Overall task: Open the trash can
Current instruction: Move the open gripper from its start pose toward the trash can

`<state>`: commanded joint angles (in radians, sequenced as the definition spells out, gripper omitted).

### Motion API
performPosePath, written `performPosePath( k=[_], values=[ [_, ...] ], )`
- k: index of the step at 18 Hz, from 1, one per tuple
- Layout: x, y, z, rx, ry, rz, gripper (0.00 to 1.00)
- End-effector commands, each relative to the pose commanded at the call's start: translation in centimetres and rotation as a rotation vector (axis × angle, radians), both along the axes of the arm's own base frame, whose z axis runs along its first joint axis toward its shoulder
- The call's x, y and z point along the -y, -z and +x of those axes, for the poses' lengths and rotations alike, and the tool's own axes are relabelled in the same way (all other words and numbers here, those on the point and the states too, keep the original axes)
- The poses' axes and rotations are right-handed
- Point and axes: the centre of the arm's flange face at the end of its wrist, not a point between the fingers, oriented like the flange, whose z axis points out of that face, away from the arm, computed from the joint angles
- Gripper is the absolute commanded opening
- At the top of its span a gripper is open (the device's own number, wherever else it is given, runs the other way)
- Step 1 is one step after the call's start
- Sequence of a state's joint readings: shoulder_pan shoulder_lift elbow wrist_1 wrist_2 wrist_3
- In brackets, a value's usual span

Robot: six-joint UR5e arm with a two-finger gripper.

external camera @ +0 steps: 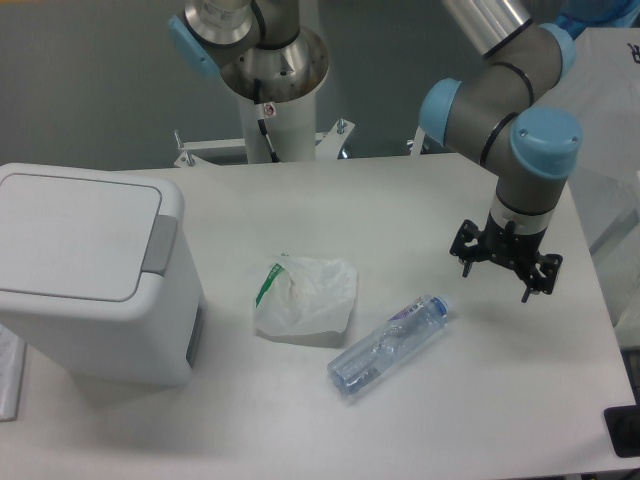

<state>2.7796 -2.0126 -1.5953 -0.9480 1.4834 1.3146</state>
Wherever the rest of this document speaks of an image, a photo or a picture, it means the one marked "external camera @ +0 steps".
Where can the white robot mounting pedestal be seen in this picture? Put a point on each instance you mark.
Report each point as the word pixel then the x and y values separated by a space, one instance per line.
pixel 280 132

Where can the crumpled white plastic bag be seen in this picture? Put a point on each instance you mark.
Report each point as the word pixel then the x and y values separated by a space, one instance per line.
pixel 302 296

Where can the black device at table edge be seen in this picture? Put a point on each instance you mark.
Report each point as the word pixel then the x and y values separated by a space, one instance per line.
pixel 623 426

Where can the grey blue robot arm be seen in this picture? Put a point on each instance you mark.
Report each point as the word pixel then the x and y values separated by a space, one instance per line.
pixel 274 66

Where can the white lidded trash can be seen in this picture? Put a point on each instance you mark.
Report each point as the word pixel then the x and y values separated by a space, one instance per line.
pixel 97 274

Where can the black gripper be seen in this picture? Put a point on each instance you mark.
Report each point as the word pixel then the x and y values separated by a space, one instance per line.
pixel 506 248

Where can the clear plastic water bottle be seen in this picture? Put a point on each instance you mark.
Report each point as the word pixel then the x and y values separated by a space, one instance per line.
pixel 388 345

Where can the white cabinet at right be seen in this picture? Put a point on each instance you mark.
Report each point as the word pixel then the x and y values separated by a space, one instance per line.
pixel 605 99

